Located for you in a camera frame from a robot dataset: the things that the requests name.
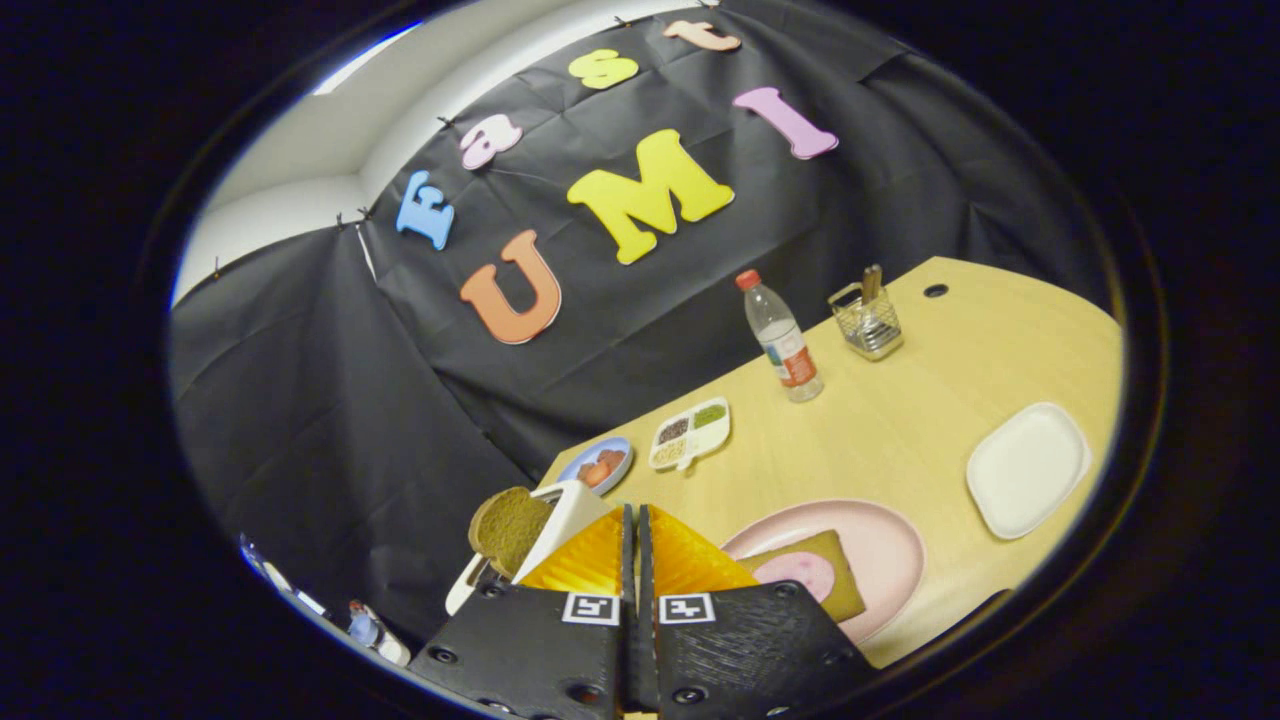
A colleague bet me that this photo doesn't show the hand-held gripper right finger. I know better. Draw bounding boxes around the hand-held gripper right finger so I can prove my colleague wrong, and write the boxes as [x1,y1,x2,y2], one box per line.
[638,503,881,720]

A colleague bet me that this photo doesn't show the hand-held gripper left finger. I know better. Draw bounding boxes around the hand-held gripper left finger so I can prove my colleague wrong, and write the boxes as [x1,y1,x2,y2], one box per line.
[408,503,638,720]

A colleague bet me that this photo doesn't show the brown toasted bread slice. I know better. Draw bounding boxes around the brown toasted bread slice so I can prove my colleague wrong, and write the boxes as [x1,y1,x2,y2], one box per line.
[468,487,554,579]

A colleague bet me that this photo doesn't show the pink ham slice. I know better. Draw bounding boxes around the pink ham slice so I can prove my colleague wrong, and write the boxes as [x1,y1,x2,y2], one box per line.
[750,550,837,601]

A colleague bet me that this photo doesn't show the bread slice with crust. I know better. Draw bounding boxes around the bread slice with crust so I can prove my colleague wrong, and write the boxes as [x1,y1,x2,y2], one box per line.
[737,529,867,623]

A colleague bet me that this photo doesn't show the white toaster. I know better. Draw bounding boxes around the white toaster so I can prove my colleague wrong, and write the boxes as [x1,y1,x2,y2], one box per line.
[445,480,616,616]

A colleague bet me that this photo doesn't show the blurry blue white object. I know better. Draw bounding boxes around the blurry blue white object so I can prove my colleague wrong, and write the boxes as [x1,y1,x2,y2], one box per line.
[346,598,412,667]

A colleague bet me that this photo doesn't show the pink plate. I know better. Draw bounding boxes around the pink plate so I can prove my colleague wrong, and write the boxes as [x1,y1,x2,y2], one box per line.
[720,499,926,646]

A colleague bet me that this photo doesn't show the blue plate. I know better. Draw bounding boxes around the blue plate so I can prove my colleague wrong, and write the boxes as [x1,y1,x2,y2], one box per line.
[556,436,634,496]

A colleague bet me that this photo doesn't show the reddish meat pieces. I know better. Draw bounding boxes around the reddish meat pieces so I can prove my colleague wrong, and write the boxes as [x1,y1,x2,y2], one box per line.
[578,449,627,488]

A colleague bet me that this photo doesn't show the white divided condiment tray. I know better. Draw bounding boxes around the white divided condiment tray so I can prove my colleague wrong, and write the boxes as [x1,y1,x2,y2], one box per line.
[648,397,732,473]

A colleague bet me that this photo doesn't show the black backdrop cloth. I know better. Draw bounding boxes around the black backdrop cloth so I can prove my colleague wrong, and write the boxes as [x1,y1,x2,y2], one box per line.
[165,0,1116,646]

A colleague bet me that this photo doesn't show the clear plastic water bottle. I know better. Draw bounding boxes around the clear plastic water bottle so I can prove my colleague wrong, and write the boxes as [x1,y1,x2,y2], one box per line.
[735,269,825,404]

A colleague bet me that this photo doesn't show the white square plate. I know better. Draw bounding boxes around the white square plate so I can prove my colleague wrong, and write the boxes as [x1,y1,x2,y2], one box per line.
[965,402,1093,541]

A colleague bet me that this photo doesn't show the wire mesh utensil holder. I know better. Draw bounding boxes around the wire mesh utensil holder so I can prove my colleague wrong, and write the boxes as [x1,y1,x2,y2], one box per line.
[827,282,905,362]

